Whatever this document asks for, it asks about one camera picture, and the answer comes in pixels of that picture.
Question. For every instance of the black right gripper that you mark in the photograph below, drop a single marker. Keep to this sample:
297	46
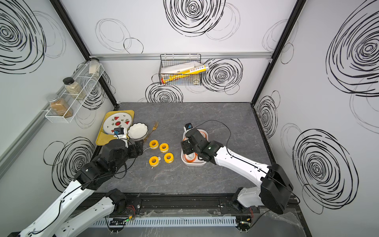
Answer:
185	146

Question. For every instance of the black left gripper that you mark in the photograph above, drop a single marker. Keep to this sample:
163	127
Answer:
140	147

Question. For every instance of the orange tape roll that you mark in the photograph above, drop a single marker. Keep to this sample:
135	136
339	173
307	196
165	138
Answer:
203	134
191	158

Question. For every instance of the yellow tape spool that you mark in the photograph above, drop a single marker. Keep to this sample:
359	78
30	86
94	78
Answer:
154	161
154	144
169	158

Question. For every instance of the yellow tape spool uncovered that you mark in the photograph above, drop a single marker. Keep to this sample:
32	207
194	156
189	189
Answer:
164	148

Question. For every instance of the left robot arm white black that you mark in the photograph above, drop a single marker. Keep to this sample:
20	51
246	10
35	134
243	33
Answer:
54	221

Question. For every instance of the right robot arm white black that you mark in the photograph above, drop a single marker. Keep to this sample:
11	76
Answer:
272	189

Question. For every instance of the white plastic storage box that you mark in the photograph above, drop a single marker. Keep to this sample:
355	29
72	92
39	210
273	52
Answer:
196	163

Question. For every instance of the yellow tape spool behind top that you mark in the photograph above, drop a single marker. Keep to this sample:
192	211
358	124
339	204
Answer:
154	144

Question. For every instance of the yellow white foil box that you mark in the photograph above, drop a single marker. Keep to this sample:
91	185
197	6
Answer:
189	73

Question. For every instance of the yellow plastic tray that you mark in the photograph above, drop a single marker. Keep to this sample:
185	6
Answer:
103	138

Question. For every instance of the white scalloped bowl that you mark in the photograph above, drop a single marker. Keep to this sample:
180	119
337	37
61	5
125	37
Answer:
138	131

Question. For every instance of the watermelon pattern plate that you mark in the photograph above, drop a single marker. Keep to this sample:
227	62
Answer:
116	120

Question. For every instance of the gold fork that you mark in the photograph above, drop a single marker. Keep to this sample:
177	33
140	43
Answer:
153	129

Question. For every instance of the spice jar brown contents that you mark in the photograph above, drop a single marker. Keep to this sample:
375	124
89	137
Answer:
59	106

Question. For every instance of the spice jar black lid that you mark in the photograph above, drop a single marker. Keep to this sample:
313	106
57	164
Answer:
74	88

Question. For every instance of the spice jar far clear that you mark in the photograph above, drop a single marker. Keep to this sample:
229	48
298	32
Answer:
94	66

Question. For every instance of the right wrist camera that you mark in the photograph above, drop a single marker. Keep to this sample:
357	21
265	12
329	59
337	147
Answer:
187	127

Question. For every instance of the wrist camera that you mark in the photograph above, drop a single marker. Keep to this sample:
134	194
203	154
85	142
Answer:
187	127
119	133

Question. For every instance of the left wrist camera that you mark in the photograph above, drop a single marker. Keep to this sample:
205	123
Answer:
119	133

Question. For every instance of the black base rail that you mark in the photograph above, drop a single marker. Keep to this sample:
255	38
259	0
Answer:
256	221

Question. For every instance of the white wire spice rack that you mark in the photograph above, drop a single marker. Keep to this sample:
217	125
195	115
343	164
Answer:
79	104

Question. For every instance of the black wire wall basket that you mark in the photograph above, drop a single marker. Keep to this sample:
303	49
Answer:
167	63

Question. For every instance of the white slotted cable duct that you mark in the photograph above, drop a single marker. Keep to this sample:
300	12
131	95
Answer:
207	221

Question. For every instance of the aluminium wall rail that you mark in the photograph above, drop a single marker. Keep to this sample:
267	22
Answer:
182	56

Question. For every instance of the black corner frame post left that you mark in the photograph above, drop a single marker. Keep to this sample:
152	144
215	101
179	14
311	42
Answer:
63	15

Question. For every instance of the black corner frame post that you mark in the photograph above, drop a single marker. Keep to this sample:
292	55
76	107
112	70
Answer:
63	15
279	47

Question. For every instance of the black corner frame post right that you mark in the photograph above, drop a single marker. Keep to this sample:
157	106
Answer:
279	47

